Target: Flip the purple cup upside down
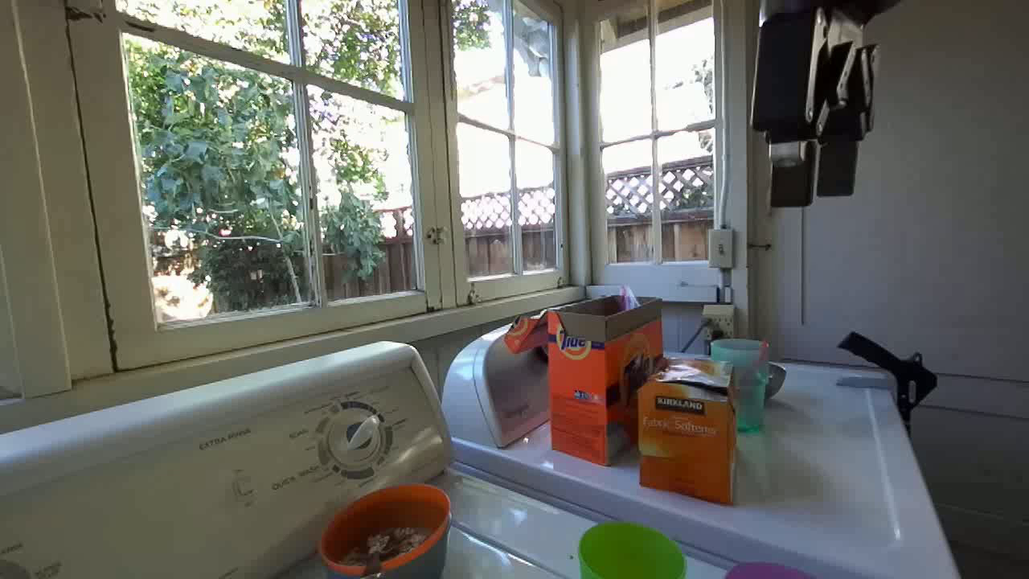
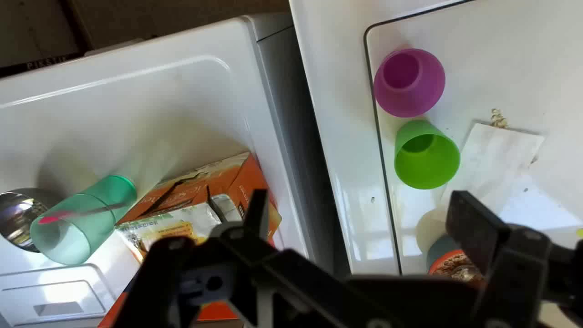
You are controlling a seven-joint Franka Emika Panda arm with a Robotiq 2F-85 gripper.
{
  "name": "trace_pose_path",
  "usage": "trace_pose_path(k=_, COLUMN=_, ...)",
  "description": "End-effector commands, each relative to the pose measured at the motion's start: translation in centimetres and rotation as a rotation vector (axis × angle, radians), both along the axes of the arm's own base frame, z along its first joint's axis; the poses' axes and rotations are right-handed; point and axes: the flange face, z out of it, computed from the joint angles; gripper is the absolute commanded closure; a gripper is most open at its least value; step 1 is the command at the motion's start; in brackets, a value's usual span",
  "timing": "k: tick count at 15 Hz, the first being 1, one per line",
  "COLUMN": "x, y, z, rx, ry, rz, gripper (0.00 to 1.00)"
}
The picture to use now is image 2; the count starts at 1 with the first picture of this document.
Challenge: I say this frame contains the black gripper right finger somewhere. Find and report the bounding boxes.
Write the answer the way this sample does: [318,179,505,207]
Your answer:
[445,190,583,328]

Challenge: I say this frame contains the orange bowl with grey outside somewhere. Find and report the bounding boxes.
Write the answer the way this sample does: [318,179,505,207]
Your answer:
[427,234,489,289]

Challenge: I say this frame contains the purple plastic cup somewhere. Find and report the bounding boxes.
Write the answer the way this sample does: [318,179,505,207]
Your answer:
[374,48,447,119]

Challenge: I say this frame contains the white paper sheet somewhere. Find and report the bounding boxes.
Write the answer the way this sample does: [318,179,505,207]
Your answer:
[449,123,546,212]

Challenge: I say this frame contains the green plastic cup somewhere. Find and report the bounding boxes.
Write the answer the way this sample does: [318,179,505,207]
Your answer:
[394,117,462,192]

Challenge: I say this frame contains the shiny metal bowl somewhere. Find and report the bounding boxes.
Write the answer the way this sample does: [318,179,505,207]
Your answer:
[0,188,63,254]

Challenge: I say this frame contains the white dryer lint hatch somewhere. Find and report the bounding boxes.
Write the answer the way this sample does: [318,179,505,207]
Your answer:
[0,263,117,328]

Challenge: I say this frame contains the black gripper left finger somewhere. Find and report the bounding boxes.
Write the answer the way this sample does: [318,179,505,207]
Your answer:
[116,188,391,328]

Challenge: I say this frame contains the pink plastic spoon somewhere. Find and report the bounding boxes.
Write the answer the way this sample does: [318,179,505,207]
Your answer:
[39,205,126,227]

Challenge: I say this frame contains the translucent teal plastic cup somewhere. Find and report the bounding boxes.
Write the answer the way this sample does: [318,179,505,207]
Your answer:
[30,174,139,269]

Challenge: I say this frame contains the white washing machine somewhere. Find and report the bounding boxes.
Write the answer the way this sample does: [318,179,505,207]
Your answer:
[289,0,583,328]

